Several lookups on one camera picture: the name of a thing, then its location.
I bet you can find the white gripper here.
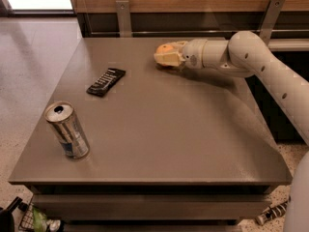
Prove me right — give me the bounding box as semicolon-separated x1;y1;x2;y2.
154;39;207;70

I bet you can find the orange fruit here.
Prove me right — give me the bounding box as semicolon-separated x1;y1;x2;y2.
156;44;174;54

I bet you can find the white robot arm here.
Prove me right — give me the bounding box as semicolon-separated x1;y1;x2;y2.
154;31;309;232

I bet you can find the silver blue redbull can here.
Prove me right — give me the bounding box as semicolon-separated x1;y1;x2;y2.
44;101;90;160

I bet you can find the black snack bar wrapper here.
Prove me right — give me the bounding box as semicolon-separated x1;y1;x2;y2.
86;68;126;97

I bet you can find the grey table drawer front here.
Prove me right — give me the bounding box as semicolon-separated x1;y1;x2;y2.
33;194;270;220

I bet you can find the black white striped tool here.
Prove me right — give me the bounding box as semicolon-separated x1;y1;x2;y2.
255;201;289;225

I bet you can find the black object on floor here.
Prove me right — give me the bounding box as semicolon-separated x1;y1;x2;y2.
0;197;22;232

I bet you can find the left metal bracket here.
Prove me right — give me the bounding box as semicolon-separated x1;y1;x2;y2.
116;0;132;38

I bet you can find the metal bracket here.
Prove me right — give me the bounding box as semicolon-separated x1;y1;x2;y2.
259;0;286;44
116;0;132;38

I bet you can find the right metal bracket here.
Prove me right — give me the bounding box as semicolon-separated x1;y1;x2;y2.
259;0;286;44

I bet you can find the wire basket with green item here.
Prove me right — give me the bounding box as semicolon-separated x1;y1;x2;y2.
18;204;63;232

